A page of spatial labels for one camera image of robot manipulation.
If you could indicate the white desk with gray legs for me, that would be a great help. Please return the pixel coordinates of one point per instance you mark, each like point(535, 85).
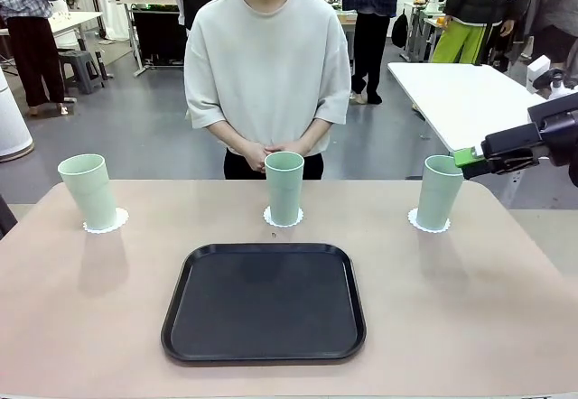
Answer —
point(413, 33)

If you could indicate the desk with black panel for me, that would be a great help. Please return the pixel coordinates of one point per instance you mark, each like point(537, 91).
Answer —
point(158, 33)

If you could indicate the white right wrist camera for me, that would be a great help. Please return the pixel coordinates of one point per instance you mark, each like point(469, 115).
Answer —
point(537, 74)

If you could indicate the thin black pole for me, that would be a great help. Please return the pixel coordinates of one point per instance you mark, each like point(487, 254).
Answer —
point(487, 42)

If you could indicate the person's right forearm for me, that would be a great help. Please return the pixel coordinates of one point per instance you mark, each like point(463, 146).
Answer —
point(228, 135)

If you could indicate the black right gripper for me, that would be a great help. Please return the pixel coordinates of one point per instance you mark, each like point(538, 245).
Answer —
point(560, 137)

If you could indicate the large white table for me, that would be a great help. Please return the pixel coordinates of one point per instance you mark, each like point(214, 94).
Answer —
point(451, 96)

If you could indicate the person's right hand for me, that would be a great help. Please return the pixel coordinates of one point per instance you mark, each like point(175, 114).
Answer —
point(254, 155)

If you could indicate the person in blue plaid shirt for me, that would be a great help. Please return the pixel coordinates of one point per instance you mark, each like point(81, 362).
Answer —
point(31, 56)

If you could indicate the black plastic serving tray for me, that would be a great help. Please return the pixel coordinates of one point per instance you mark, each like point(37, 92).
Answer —
point(262, 308)

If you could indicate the gray plastic step stool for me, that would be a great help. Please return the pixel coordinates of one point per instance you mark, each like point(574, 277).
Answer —
point(81, 58)

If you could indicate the light green plastic cup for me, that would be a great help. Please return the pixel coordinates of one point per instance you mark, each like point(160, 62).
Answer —
point(90, 191)
point(283, 191)
point(440, 196)

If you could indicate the person's left hand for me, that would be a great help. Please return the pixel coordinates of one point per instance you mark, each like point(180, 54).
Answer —
point(286, 147)

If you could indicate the person in beige sweater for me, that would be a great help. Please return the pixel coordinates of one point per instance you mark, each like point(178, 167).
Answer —
point(266, 56)

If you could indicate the person in gray shirt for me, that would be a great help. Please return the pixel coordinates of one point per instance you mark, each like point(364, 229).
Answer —
point(560, 6)

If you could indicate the small white work table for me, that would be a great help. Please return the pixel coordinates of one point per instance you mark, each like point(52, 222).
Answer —
point(77, 17)

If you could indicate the person in navy checked shirt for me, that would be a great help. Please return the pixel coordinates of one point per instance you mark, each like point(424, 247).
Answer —
point(370, 47)

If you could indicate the person's left forearm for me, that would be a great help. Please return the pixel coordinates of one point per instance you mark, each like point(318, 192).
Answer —
point(312, 132)

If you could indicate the black hanging backpack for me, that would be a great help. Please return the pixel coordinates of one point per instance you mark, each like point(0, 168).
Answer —
point(399, 31)

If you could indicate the white lace paper coaster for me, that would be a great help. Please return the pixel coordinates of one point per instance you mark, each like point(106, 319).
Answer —
point(123, 218)
point(412, 218)
point(267, 216)

